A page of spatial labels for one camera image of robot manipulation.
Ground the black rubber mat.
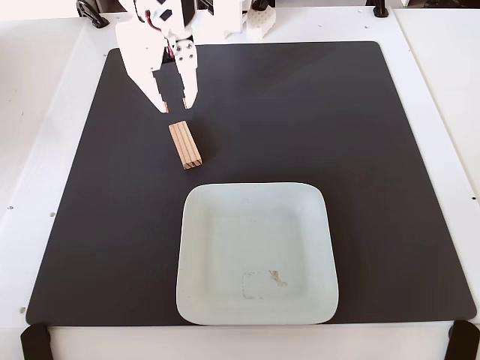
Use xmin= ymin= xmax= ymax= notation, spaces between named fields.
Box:
xmin=25 ymin=40 xmax=478 ymax=327

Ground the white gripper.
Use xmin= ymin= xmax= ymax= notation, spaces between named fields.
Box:
xmin=115 ymin=0 xmax=199 ymax=113

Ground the red gripper motor cable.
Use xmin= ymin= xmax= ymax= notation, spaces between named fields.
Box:
xmin=144 ymin=10 xmax=166 ymax=37

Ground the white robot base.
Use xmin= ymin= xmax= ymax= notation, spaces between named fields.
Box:
xmin=245 ymin=7 xmax=278 ymax=41

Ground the grooved wooden block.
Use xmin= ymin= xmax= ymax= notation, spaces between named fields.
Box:
xmin=168 ymin=119 xmax=204 ymax=170

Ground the pale green square plate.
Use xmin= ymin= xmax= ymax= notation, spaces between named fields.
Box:
xmin=175 ymin=181 xmax=341 ymax=326

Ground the black table clamp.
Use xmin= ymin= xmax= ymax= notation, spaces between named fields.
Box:
xmin=19 ymin=322 xmax=54 ymax=360
xmin=447 ymin=320 xmax=480 ymax=360
xmin=76 ymin=0 xmax=110 ymax=29
xmin=369 ymin=0 xmax=391 ymax=18

